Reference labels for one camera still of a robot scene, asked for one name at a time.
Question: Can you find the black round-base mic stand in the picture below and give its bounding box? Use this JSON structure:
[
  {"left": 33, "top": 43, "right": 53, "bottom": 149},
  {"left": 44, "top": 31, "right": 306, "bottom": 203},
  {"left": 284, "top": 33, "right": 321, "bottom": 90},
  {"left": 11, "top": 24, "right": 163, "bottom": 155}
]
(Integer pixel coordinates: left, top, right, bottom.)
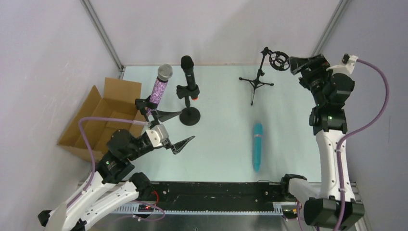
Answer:
[{"left": 135, "top": 96, "right": 160, "bottom": 128}]

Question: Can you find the purple cable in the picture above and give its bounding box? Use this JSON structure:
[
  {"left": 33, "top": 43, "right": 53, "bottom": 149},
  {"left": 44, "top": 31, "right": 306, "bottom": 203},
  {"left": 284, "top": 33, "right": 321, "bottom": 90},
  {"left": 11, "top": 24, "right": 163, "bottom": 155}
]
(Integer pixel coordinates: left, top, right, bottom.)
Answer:
[
  {"left": 65, "top": 117, "right": 151, "bottom": 211},
  {"left": 333, "top": 59, "right": 390, "bottom": 231}
]

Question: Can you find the brown cardboard box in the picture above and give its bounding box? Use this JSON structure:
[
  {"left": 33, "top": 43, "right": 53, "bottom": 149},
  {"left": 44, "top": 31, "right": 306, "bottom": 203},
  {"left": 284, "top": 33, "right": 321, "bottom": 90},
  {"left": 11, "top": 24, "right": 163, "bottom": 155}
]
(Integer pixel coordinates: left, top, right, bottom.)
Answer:
[{"left": 58, "top": 77, "right": 145, "bottom": 161}]

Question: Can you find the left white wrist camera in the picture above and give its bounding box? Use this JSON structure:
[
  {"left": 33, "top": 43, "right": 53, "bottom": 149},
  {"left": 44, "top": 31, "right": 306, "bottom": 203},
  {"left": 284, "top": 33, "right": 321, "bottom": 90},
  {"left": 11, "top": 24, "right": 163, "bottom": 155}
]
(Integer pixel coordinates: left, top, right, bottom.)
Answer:
[{"left": 145, "top": 124, "right": 169, "bottom": 148}]

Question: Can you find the teal blue microphone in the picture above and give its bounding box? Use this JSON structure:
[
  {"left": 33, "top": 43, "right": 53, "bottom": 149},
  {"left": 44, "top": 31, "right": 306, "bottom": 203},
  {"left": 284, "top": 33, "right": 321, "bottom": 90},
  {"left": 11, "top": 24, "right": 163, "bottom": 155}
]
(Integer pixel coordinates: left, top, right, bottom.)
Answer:
[{"left": 252, "top": 123, "right": 263, "bottom": 173}]

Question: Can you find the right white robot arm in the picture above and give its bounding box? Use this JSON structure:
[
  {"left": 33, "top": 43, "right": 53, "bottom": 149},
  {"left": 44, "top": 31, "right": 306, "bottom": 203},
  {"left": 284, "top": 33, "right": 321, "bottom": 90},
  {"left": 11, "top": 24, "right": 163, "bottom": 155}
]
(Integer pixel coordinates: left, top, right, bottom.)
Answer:
[{"left": 281, "top": 54, "right": 365, "bottom": 231}]

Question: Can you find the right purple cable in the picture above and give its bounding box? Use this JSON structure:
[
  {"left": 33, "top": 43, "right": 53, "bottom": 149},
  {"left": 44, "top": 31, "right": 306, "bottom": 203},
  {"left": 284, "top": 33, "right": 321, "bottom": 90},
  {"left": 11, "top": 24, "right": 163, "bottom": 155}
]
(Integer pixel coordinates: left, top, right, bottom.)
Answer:
[{"left": 333, "top": 59, "right": 390, "bottom": 231}]

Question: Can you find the purple glitter microphone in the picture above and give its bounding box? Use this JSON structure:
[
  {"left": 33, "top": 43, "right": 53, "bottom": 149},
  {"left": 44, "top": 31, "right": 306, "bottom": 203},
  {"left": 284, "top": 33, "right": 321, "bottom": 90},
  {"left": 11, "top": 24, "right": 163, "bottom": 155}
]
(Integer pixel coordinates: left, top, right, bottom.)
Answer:
[{"left": 148, "top": 64, "right": 173, "bottom": 105}]

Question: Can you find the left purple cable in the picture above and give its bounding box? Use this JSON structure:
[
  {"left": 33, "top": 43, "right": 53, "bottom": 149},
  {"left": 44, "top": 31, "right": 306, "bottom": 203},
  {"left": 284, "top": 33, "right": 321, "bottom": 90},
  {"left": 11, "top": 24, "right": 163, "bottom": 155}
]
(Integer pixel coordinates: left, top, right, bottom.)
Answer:
[{"left": 65, "top": 117, "right": 151, "bottom": 211}]

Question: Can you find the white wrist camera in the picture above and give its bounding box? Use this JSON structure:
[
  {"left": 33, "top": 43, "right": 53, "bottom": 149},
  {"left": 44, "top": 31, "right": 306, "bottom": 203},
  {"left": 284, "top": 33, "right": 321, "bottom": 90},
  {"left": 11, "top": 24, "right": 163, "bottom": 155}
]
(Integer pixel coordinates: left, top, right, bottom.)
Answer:
[
  {"left": 145, "top": 124, "right": 169, "bottom": 148},
  {"left": 326, "top": 53, "right": 358, "bottom": 76}
]

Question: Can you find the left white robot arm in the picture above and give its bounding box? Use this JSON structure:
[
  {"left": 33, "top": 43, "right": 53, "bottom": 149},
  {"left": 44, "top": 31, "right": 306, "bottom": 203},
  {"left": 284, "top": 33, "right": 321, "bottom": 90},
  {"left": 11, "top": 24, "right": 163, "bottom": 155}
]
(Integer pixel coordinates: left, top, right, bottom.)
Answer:
[{"left": 38, "top": 110, "right": 194, "bottom": 231}]

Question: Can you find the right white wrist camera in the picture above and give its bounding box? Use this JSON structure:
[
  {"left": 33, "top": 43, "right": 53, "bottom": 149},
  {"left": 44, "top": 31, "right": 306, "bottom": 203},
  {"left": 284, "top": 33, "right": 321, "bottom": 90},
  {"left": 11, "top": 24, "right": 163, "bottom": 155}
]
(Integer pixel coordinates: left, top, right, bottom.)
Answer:
[{"left": 326, "top": 53, "right": 358, "bottom": 76}]

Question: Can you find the black tripod shock-mount stand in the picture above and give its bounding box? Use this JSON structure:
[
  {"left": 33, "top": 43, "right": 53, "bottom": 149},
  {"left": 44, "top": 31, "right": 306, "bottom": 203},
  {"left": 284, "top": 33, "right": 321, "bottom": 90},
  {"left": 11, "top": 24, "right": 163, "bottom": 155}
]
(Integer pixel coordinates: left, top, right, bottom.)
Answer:
[{"left": 239, "top": 47, "right": 292, "bottom": 106}]

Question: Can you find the black orange-ring microphone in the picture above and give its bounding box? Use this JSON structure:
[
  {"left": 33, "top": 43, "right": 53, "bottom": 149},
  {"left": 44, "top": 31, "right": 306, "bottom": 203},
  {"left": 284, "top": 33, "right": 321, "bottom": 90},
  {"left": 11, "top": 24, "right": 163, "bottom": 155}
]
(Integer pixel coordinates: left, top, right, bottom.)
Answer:
[{"left": 180, "top": 55, "right": 200, "bottom": 101}]

